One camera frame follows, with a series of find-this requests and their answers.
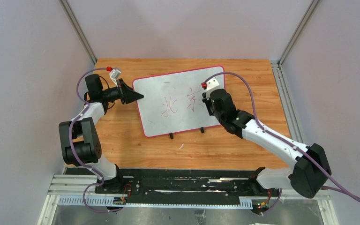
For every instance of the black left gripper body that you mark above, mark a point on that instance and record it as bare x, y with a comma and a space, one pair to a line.
122, 92

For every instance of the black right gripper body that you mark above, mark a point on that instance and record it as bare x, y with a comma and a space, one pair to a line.
206, 101

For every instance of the pink-framed whiteboard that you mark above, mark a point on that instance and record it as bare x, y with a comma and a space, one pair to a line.
173, 103

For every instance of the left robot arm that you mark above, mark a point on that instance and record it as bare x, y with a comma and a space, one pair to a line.
80, 144

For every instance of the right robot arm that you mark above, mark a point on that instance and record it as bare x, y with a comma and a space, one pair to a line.
308, 166

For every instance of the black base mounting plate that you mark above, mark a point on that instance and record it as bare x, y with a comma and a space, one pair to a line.
190, 187

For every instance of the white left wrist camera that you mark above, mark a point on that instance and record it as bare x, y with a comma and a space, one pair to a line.
114, 74

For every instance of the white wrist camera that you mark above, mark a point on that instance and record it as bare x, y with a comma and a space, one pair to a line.
114, 74
209, 86

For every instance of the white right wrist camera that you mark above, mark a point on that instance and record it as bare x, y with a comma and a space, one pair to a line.
209, 86

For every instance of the aluminium frame post right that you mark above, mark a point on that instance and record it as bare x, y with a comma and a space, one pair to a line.
298, 31

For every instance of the aluminium frame post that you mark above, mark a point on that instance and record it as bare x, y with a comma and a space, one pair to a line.
77, 28
298, 31

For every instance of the aluminium frame post left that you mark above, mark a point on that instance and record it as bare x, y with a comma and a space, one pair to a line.
77, 28

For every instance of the aluminium frame rail front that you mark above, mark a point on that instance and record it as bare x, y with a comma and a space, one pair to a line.
71, 200

